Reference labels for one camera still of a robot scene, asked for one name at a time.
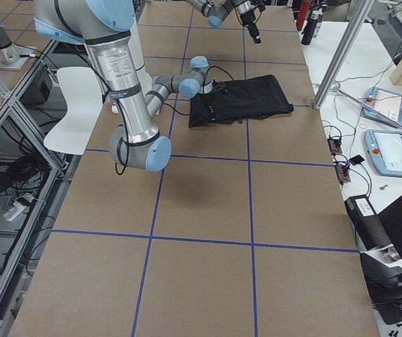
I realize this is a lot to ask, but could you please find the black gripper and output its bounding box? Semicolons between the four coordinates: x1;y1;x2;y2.
240;1;266;44
204;80;228;95

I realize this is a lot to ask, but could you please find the black graphic t-shirt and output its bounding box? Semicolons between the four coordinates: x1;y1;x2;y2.
188;74;294;128

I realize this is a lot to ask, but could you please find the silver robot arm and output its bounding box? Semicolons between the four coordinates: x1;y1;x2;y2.
34;1;214;171
186;0;266;44

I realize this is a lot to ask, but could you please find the black water bottle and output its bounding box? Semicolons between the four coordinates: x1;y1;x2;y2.
301;11;320;46

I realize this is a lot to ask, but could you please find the grabber stick tool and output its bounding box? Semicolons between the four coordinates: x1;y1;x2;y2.
333;83;402;144

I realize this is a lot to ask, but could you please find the orange black usb hub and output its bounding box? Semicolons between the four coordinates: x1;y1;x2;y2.
328;137;342;155

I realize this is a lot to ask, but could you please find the white plastic chair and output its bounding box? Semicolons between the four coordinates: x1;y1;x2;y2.
44;67;103;155

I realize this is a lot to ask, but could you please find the far blue teach pendant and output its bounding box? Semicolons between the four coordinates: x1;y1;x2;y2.
365;87;402;125

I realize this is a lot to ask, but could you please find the blue teach pendant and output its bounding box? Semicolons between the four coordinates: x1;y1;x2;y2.
364;129;402;178
365;87;402;125

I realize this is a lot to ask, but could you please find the near blue teach pendant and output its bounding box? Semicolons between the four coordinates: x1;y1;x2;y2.
364;129;402;178

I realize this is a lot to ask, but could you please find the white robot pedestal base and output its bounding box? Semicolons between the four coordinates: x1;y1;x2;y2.
111;0;163;114

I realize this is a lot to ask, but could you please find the aluminium frame post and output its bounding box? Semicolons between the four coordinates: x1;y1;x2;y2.
312;0;375;110

